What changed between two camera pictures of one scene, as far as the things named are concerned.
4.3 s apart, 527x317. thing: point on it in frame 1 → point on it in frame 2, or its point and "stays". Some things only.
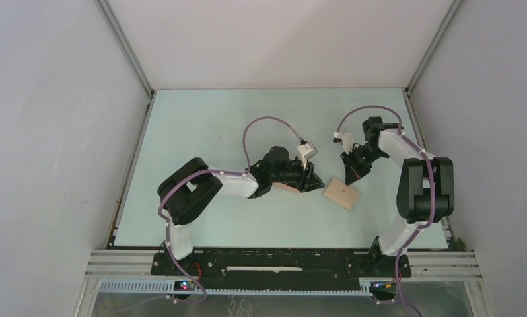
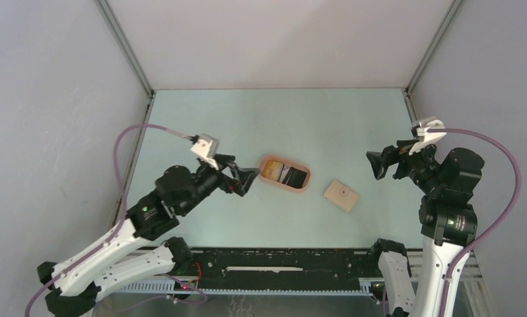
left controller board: [183, 285] stays
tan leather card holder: [343, 195] stays
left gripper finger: [320, 183] → [226, 160]
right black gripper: [353, 173] → [380, 161]
